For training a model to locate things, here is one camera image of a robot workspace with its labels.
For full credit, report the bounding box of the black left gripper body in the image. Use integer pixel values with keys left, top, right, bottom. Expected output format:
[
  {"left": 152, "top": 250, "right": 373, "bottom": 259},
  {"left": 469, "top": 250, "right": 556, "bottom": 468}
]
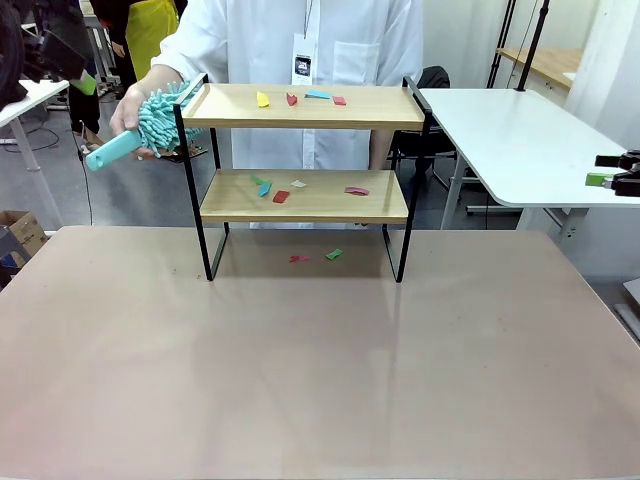
[{"left": 19, "top": 27, "right": 87, "bottom": 84}]

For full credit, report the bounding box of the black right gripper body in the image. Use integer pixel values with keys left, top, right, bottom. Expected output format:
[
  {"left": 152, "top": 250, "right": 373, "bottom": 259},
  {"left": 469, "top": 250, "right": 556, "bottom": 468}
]
[{"left": 612, "top": 149, "right": 640, "bottom": 197}]

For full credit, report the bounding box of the teal chenille duster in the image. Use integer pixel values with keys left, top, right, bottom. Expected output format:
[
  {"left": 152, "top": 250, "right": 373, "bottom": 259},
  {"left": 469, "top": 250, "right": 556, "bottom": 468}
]
[{"left": 84, "top": 79, "right": 206, "bottom": 173}]

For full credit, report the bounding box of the person's left forearm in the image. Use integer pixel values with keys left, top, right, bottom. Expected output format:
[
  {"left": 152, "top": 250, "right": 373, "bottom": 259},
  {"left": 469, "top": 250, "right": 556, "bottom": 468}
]
[{"left": 369, "top": 130, "right": 395, "bottom": 171}]

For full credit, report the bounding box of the person's right hand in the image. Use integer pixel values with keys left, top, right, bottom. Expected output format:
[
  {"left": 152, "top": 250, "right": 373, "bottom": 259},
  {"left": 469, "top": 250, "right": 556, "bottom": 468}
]
[{"left": 109, "top": 68, "right": 185, "bottom": 135}]

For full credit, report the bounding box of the person in dark clothes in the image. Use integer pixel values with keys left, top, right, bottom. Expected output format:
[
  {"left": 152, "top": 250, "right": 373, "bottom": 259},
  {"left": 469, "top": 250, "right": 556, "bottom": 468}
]
[{"left": 67, "top": 74, "right": 102, "bottom": 147}]

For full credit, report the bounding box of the small white table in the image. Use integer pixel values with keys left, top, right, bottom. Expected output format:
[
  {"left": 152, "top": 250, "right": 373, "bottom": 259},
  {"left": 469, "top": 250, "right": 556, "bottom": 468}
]
[{"left": 0, "top": 78, "right": 70, "bottom": 231}]

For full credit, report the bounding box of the person in yellow apron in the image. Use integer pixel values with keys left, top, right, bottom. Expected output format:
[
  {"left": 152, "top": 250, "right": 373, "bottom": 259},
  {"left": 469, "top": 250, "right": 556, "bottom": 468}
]
[{"left": 92, "top": 0, "right": 187, "bottom": 86}]

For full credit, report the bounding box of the large white side table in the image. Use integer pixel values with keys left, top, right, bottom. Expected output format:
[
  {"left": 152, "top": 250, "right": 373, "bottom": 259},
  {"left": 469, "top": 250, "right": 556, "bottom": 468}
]
[{"left": 417, "top": 87, "right": 640, "bottom": 246}]

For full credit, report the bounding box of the wooden desk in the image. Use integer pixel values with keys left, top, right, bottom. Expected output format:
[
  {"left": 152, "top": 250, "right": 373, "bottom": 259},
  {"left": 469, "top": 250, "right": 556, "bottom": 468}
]
[{"left": 494, "top": 47, "right": 585, "bottom": 92}]

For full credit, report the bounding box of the black pole stand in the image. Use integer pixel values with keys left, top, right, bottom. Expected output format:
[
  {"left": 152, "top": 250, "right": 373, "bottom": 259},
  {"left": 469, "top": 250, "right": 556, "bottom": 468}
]
[{"left": 514, "top": 0, "right": 551, "bottom": 93}]

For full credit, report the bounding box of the black tripod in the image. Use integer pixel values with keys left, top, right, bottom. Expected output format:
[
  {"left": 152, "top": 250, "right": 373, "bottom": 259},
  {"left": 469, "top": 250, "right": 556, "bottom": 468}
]
[{"left": 487, "top": 0, "right": 520, "bottom": 90}]

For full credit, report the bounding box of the brown cardboard box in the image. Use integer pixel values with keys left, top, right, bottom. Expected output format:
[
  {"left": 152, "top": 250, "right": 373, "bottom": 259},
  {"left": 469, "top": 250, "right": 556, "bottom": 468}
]
[{"left": 0, "top": 209, "right": 50, "bottom": 274}]

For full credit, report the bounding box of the person in white lab coat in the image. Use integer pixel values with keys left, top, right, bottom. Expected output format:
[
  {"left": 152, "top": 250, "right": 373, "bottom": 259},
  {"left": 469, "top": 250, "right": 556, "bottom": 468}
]
[{"left": 149, "top": 0, "right": 425, "bottom": 231}]

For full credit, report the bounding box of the black office chair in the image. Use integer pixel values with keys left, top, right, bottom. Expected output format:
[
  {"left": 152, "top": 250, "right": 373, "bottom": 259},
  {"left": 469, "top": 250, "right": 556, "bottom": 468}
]
[{"left": 389, "top": 64, "right": 460, "bottom": 191}]

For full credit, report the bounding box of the black corrugated cable hose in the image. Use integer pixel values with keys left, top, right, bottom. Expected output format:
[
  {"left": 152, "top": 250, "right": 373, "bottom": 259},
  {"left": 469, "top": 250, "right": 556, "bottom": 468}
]
[{"left": 0, "top": 0, "right": 30, "bottom": 110}]

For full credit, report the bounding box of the black floor cable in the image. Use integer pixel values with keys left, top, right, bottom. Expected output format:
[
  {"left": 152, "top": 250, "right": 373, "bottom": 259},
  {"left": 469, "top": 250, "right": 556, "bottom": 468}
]
[{"left": 73, "top": 119, "right": 95, "bottom": 227}]

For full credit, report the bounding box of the grey metal rail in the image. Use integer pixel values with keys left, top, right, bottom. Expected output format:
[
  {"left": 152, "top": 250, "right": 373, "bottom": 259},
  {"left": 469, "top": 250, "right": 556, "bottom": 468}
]
[{"left": 613, "top": 277, "right": 640, "bottom": 347}]

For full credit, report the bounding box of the two-tier wooden shelf black frame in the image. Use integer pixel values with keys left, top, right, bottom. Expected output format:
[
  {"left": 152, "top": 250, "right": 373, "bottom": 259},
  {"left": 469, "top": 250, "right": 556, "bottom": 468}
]
[{"left": 172, "top": 73, "right": 432, "bottom": 285}]

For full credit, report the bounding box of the white badge on lanyard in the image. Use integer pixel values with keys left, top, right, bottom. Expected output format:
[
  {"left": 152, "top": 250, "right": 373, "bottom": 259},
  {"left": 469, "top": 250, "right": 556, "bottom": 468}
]
[{"left": 291, "top": 0, "right": 318, "bottom": 86}]

